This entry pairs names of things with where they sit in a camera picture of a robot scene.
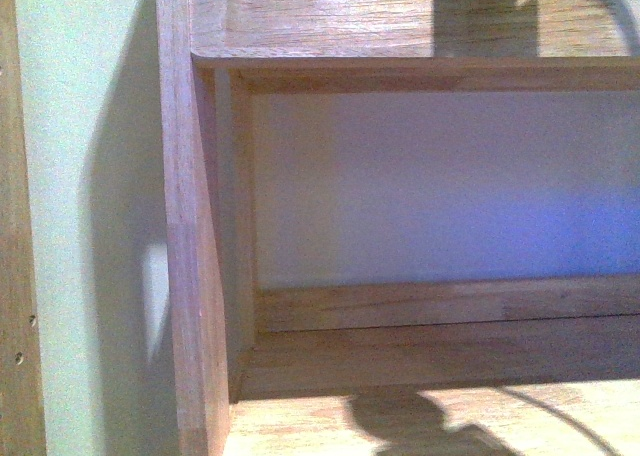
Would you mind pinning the right wooden shelf unit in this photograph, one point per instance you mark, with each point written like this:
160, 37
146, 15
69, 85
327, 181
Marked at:
360, 47

